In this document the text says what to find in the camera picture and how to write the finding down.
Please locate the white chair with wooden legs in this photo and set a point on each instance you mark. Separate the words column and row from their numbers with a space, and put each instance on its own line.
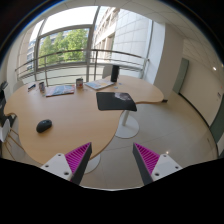
column 5, row 137

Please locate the grey-green door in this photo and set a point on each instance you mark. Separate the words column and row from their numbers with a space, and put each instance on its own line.
column 181, row 75

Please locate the black upright speaker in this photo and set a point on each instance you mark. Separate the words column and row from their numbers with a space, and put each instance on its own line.
column 115, row 73

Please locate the black computer mouse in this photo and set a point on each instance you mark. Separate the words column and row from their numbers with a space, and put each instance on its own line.
column 43, row 125

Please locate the printed can centre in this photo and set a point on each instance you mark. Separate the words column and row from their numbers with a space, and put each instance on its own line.
column 79, row 83

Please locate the black mouse pad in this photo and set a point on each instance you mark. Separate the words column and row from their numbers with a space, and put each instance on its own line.
column 115, row 101

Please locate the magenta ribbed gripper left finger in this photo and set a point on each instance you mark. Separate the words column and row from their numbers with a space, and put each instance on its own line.
column 70, row 166

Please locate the white round table base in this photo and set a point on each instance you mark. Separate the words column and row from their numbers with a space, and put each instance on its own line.
column 128, row 126

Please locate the printed can left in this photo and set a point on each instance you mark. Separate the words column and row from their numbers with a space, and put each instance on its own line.
column 42, row 87

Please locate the printed can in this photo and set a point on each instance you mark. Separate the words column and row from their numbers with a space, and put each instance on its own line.
column 79, row 83
column 42, row 87

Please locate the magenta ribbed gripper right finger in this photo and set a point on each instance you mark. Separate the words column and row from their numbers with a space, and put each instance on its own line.
column 153, row 166

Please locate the white table base near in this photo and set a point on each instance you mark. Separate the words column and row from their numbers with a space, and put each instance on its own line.
column 92, row 164

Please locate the metal balcony railing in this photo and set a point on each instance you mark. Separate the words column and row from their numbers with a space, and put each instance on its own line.
column 64, row 67

